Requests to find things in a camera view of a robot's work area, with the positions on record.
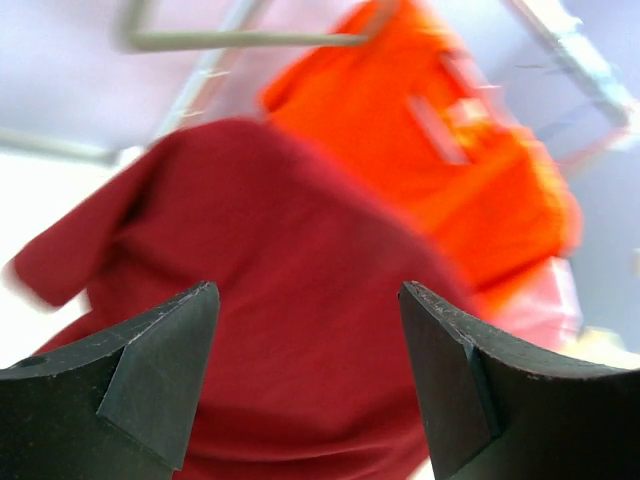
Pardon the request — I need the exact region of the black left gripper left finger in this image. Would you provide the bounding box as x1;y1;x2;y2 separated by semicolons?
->
1;283;220;480

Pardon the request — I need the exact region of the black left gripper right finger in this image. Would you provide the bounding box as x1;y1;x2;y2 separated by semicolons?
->
398;282;639;480

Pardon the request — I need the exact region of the dark red t shirt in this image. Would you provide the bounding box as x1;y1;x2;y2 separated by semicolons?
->
10;119;476;479

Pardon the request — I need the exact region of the pink t shirt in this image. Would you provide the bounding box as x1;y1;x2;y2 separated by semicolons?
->
493;258;582;351

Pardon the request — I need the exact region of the white plastic hanger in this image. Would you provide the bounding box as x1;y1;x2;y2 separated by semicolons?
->
408;52;506;165

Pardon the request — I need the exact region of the orange t shirt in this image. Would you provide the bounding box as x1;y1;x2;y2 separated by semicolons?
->
261;1;581;312

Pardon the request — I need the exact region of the grey plastic hanger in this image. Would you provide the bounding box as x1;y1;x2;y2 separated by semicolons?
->
116;1;398;53

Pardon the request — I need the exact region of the white clothes rack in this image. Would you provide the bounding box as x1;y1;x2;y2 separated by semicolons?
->
0;0;636;169

